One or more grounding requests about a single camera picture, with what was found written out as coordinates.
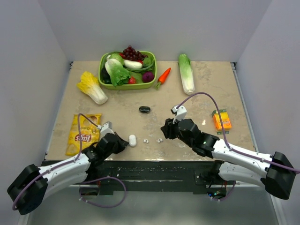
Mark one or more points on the green white napa cabbage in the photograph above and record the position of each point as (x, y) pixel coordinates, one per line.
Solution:
(186, 74)

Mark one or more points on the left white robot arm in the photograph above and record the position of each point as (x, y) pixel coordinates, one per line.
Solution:
(34, 184)

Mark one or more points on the dark red toy grapes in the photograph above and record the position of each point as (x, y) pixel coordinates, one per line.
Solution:
(131, 54)

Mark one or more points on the green toy lettuce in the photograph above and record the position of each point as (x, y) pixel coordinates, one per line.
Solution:
(118, 74)

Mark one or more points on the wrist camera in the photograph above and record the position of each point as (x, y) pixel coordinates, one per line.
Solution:
(179, 113)
(106, 128)

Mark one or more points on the green plastic basket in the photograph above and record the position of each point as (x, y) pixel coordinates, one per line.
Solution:
(137, 86)

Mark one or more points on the orange toy carrot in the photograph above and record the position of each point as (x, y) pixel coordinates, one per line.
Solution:
(161, 80)

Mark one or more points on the yellow toy cabbage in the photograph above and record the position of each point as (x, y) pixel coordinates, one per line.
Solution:
(89, 85)

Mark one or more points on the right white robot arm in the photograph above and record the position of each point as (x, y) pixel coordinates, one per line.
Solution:
(274, 172)

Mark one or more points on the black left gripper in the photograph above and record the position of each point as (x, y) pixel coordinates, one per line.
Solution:
(123, 143)

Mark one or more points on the white toy radish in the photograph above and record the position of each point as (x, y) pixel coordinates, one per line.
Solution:
(133, 64)

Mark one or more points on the orange sponge box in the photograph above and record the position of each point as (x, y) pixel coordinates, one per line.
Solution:
(221, 121)

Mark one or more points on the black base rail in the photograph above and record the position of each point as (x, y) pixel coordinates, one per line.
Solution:
(154, 176)

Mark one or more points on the purple toy onion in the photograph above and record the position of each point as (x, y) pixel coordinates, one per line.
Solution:
(147, 77)

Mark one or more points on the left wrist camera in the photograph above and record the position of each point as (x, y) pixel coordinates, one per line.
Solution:
(106, 128)

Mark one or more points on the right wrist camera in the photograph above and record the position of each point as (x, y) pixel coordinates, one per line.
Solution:
(179, 113)

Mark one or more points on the yellow Lays chip bag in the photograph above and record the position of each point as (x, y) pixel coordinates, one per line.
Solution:
(89, 133)

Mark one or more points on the black earbud charging case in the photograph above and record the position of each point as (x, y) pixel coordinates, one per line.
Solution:
(144, 109)

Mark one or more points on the red toy strawberry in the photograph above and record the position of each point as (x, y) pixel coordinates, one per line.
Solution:
(132, 80)

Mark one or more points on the white earbud charging case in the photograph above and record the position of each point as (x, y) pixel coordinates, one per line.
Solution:
(132, 140)

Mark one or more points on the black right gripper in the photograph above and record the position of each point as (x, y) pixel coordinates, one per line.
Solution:
(168, 128)

